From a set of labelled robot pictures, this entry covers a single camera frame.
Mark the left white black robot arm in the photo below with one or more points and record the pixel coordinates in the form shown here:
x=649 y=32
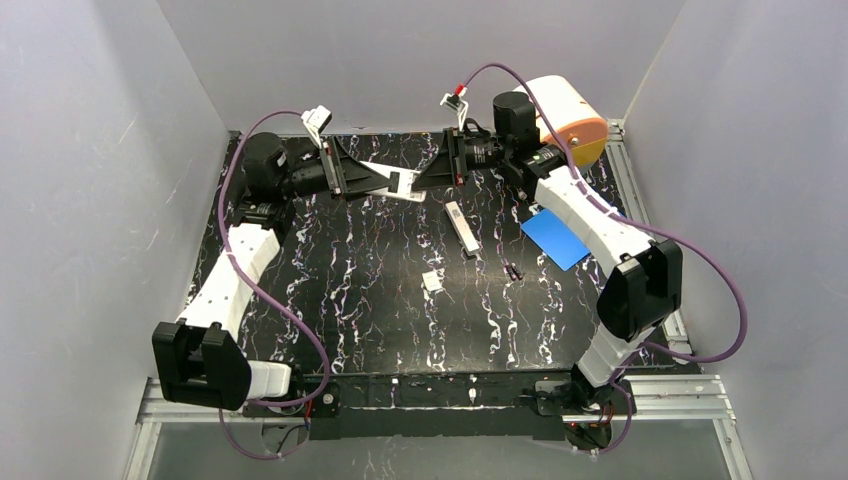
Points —
x=198 y=359

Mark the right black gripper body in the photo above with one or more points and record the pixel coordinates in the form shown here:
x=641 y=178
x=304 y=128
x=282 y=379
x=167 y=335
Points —
x=454 y=158

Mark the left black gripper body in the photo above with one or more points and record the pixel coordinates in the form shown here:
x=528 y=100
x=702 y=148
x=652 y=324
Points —
x=334 y=172

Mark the white cylindrical drum box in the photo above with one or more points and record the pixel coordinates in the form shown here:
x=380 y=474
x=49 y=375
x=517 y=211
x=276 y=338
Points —
x=573 y=118

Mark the blue square plate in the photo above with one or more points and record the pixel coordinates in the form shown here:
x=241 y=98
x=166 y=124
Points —
x=555 y=239

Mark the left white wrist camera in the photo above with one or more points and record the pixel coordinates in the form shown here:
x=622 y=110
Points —
x=315 y=121

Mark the small white battery cover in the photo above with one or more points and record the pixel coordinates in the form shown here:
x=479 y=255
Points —
x=432 y=280

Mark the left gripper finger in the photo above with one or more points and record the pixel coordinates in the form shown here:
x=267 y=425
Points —
x=357 y=179
x=339 y=164

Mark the red white remote control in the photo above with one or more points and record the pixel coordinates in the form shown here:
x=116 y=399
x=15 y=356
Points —
x=400 y=183

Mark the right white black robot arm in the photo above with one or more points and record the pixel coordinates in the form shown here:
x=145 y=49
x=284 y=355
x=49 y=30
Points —
x=540 y=140

